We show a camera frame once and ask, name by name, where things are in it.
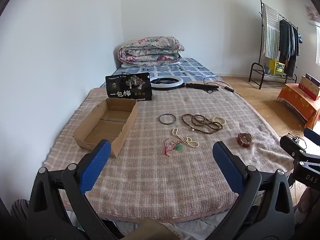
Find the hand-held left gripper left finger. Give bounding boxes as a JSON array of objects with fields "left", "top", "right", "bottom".
[{"left": 27, "top": 139, "right": 112, "bottom": 240}]

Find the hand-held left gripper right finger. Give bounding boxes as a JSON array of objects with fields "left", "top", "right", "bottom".
[{"left": 212, "top": 141, "right": 295, "bottom": 240}]

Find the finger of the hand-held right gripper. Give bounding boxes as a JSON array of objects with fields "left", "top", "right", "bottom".
[
  {"left": 303, "top": 127, "right": 320, "bottom": 147},
  {"left": 280, "top": 135, "right": 320, "bottom": 188}
]

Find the brown leather bracelet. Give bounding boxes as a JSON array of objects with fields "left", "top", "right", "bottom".
[{"left": 237, "top": 132, "right": 252, "bottom": 147}]

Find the cream bead bracelet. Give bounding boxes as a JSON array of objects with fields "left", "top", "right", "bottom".
[{"left": 212, "top": 116, "right": 227, "bottom": 130}]

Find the red string green pendant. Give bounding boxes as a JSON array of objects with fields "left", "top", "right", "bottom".
[{"left": 164, "top": 138, "right": 183, "bottom": 157}]

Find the brown bead necklace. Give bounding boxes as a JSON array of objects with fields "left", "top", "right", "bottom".
[{"left": 181, "top": 113, "right": 224, "bottom": 135}]

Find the white pearl necklace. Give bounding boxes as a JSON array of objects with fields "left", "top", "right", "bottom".
[{"left": 171, "top": 128, "right": 200, "bottom": 148}]

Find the orange cloth covered table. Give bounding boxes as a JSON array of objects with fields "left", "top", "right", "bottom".
[{"left": 277, "top": 83, "right": 320, "bottom": 130}]

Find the tan cardboard box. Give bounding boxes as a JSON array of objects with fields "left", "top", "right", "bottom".
[{"left": 299, "top": 76, "right": 320, "bottom": 100}]

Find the dark flat box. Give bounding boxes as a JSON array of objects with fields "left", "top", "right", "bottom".
[{"left": 305, "top": 73, "right": 320, "bottom": 87}]

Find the pink plaid blanket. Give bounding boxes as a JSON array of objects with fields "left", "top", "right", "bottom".
[{"left": 41, "top": 81, "right": 294, "bottom": 224}]

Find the dark thin bangle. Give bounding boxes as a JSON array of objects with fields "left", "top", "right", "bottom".
[{"left": 158, "top": 114, "right": 175, "bottom": 125}]

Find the yellow crate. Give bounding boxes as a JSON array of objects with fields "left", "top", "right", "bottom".
[{"left": 269, "top": 59, "right": 285, "bottom": 77}]

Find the black snack bag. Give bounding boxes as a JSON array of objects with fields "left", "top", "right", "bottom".
[{"left": 105, "top": 72, "right": 153, "bottom": 102}]

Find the black folded tripod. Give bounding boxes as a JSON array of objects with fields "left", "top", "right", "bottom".
[{"left": 185, "top": 82, "right": 220, "bottom": 92}]

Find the person's striped clothing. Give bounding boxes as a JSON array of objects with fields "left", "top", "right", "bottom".
[{"left": 11, "top": 199, "right": 29, "bottom": 230}]

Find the black metal clothes rack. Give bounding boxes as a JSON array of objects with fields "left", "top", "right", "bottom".
[{"left": 249, "top": 0, "right": 300, "bottom": 90}]

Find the window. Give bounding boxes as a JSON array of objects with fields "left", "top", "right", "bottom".
[{"left": 315, "top": 22, "right": 320, "bottom": 67}]

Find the blue hanging garment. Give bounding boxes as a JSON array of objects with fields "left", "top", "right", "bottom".
[{"left": 289, "top": 25, "right": 300, "bottom": 58}]

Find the dark hanging garment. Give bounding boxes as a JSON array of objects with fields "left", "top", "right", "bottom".
[{"left": 279, "top": 20, "right": 290, "bottom": 61}]

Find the blue patterned bed sheet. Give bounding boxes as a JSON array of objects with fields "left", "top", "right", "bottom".
[{"left": 100, "top": 57, "right": 223, "bottom": 88}]

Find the striped hanging towel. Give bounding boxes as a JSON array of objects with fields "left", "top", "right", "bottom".
[{"left": 262, "top": 4, "right": 280, "bottom": 59}]

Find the folded floral quilt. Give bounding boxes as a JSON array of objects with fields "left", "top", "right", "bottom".
[{"left": 118, "top": 36, "right": 185, "bottom": 67}]

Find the black cable with switch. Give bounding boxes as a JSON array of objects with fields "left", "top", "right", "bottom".
[{"left": 204, "top": 78, "right": 242, "bottom": 97}]

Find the white ring light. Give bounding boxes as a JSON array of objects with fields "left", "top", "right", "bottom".
[{"left": 149, "top": 77, "right": 185, "bottom": 91}]

